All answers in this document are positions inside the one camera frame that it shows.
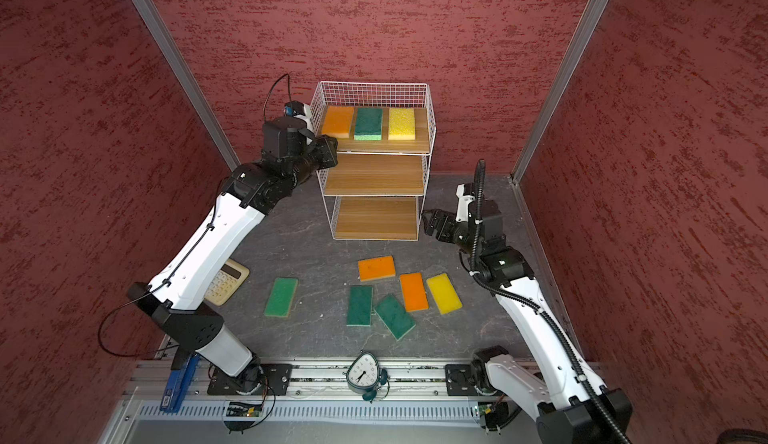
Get aluminium mounting rail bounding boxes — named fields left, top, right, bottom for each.
left=122, top=358, right=610, bottom=403

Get orange sponge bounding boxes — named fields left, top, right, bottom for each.
left=358, top=256, right=396, bottom=282
left=399, top=273, right=429, bottom=313
left=322, top=106, right=355, bottom=139

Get beige calculator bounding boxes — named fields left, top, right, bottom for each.
left=204, top=259, right=250, bottom=307

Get blue stapler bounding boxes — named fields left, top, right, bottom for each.
left=160, top=349, right=200, bottom=414

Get dark green sponge upright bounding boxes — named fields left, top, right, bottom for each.
left=346, top=286, right=374, bottom=327

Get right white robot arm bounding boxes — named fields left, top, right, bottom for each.
left=423, top=185, right=632, bottom=443

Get top wooden shelf board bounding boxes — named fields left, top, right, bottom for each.
left=337, top=107, right=436, bottom=156

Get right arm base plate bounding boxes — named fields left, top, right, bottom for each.
left=444, top=364, right=495, bottom=397

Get wooden shelf board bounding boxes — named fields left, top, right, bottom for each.
left=337, top=107, right=436, bottom=156
left=324, top=154, right=425, bottom=197
left=334, top=197, right=418, bottom=241

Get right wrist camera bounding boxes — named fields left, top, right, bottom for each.
left=455, top=183, right=476, bottom=223

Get white kitchen timer dial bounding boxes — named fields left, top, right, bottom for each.
left=346, top=352, right=389, bottom=403

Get light green sponge left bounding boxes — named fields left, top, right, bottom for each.
left=264, top=278, right=299, bottom=318

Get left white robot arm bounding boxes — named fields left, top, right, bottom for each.
left=128, top=116, right=338, bottom=395

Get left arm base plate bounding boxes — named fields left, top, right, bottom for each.
left=207, top=363, right=293, bottom=398

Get black corrugated cable hose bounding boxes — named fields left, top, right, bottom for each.
left=467, top=158, right=634, bottom=444

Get middle wooden shelf board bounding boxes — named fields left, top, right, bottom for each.
left=324, top=154, right=425, bottom=197

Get white wire shelf rack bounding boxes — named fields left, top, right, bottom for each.
left=311, top=81, right=436, bottom=241

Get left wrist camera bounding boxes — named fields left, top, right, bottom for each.
left=284, top=101, right=313, bottom=131

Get dark green sponge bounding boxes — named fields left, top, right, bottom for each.
left=374, top=294, right=416, bottom=341
left=346, top=286, right=374, bottom=327
left=354, top=107, right=383, bottom=141

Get bottom wooden shelf board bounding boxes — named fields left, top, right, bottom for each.
left=334, top=197, right=418, bottom=241

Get yellow sponge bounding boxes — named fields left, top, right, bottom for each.
left=388, top=108, right=416, bottom=141
left=427, top=273, right=463, bottom=315

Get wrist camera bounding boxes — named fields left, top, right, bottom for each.
left=455, top=183, right=476, bottom=223
left=284, top=101, right=313, bottom=131

